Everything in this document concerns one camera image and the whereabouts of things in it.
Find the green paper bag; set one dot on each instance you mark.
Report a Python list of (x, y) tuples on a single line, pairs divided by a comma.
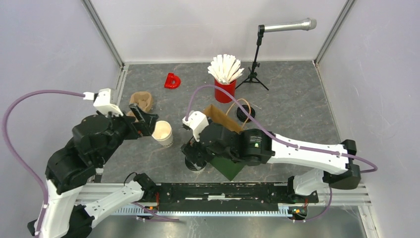
[(226, 167)]

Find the silver microphone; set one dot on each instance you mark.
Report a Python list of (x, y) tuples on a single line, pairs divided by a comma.
[(306, 24)]

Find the black mini tripod stand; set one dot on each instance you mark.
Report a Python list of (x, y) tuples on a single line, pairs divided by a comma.
[(252, 77)]

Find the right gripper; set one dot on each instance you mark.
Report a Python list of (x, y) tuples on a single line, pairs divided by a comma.
[(192, 148)]

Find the brown cardboard cup carrier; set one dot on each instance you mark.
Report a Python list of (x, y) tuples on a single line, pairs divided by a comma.
[(143, 99)]

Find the red cylindrical holder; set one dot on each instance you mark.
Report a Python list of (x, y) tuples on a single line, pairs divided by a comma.
[(229, 88)]

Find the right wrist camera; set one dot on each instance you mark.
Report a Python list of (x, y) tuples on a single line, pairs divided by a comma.
[(197, 122)]

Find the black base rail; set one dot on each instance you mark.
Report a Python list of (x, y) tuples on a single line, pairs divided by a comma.
[(223, 197)]

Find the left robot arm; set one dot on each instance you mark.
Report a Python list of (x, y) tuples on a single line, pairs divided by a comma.
[(94, 141)]

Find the white paper cup stack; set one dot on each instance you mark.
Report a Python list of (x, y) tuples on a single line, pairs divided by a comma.
[(163, 133)]

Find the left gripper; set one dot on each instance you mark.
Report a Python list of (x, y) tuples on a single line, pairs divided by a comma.
[(140, 129)]

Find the red plastic letter d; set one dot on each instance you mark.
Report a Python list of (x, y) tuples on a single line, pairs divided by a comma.
[(172, 81)]

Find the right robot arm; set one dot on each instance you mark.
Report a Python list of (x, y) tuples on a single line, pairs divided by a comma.
[(252, 147)]

